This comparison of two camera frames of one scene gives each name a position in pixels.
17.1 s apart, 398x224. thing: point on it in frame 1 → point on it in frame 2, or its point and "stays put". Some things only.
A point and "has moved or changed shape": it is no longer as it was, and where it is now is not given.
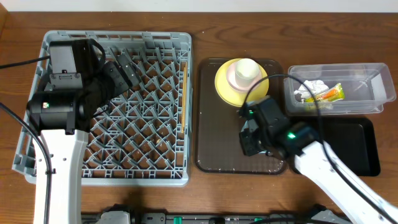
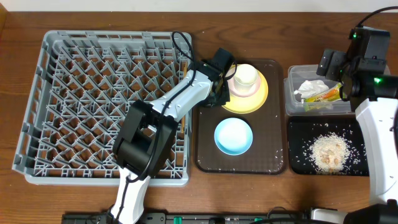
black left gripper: [115, 76] → [219, 94]
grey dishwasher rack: [141, 139] stays put
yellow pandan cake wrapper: [334, 94] stays put
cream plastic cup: [246, 72] has moved or changed shape
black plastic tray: [352, 139] stays put
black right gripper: [252, 137] → [330, 62]
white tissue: [316, 87] stays put
